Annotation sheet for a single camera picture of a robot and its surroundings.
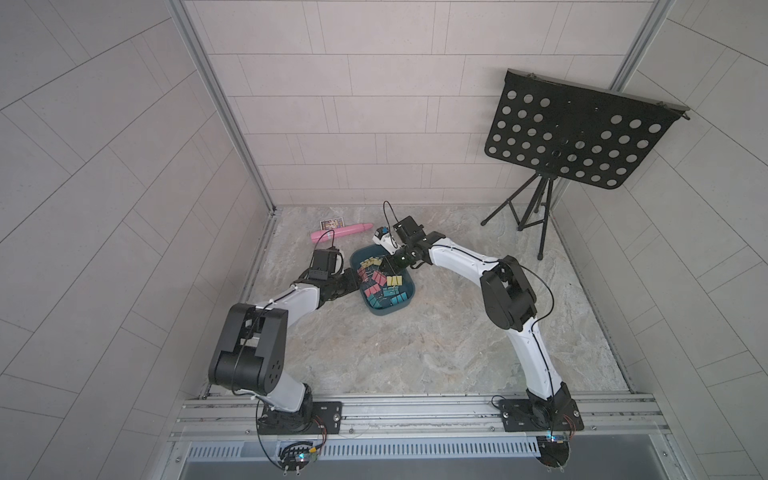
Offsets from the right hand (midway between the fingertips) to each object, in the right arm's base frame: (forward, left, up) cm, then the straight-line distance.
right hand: (381, 266), depth 95 cm
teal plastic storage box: (-9, 0, -2) cm, 9 cm away
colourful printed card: (+21, +18, 0) cm, 27 cm away
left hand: (-3, +6, 0) cm, 7 cm away
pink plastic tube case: (+18, +16, -2) cm, 24 cm away
